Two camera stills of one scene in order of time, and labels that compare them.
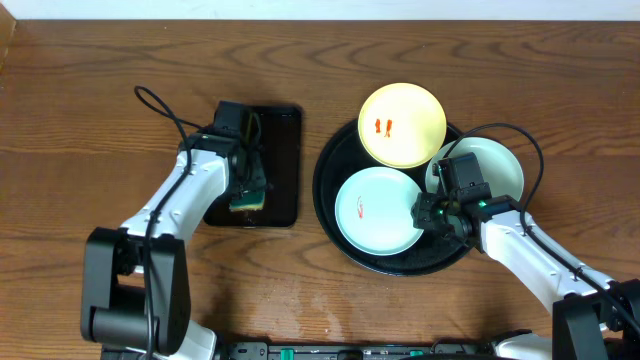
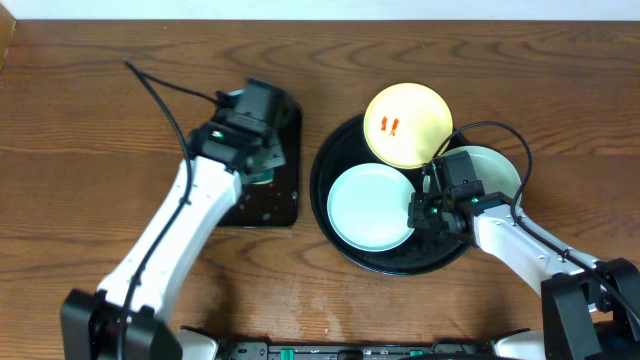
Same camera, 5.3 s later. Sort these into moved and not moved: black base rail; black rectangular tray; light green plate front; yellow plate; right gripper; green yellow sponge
Moved: light green plate front; green yellow sponge
Not moved: black rectangular tray; right gripper; yellow plate; black base rail
